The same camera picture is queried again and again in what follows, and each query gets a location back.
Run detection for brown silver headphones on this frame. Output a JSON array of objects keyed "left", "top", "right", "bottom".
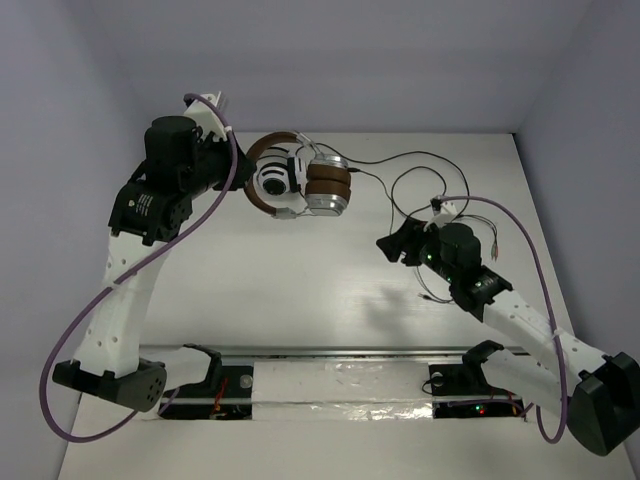
[{"left": 244, "top": 131, "right": 351, "bottom": 220}]

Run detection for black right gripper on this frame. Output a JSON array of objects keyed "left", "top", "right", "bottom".
[{"left": 377, "top": 218, "right": 458, "bottom": 284}]

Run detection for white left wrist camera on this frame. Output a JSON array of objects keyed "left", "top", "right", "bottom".
[{"left": 183, "top": 91, "right": 227, "bottom": 141}]

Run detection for thick black headphone cable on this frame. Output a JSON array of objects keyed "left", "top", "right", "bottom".
[{"left": 347, "top": 151, "right": 471, "bottom": 221}]

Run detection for thin black headphone cable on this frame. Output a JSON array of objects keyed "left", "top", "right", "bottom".
[{"left": 349, "top": 167, "right": 501, "bottom": 304}]

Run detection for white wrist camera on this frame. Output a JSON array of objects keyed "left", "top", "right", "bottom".
[
  {"left": 423, "top": 197, "right": 458, "bottom": 232},
  {"left": 183, "top": 91, "right": 227, "bottom": 141}
]

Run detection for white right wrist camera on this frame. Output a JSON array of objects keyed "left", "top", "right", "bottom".
[{"left": 423, "top": 197, "right": 458, "bottom": 232}]

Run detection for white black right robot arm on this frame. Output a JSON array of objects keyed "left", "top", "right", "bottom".
[{"left": 376, "top": 219, "right": 639, "bottom": 456}]

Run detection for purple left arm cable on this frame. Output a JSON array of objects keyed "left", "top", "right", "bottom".
[{"left": 39, "top": 93, "right": 241, "bottom": 444}]

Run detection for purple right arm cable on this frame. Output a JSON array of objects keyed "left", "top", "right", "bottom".
[{"left": 439, "top": 195, "right": 569, "bottom": 445}]

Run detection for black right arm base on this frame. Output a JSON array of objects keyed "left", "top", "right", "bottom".
[{"left": 421, "top": 340, "right": 530, "bottom": 419}]

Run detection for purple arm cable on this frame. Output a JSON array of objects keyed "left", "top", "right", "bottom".
[
  {"left": 439, "top": 195, "right": 569, "bottom": 445},
  {"left": 39, "top": 93, "right": 241, "bottom": 444}
]

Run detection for aluminium front rail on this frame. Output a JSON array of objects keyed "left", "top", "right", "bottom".
[{"left": 139, "top": 344, "right": 531, "bottom": 361}]

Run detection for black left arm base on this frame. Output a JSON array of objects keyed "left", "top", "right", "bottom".
[{"left": 157, "top": 344, "right": 254, "bottom": 421}]

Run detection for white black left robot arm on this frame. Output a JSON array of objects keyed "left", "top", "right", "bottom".
[{"left": 39, "top": 114, "right": 255, "bottom": 413}]

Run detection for white black headphones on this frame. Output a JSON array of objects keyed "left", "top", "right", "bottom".
[{"left": 256, "top": 155, "right": 307, "bottom": 197}]

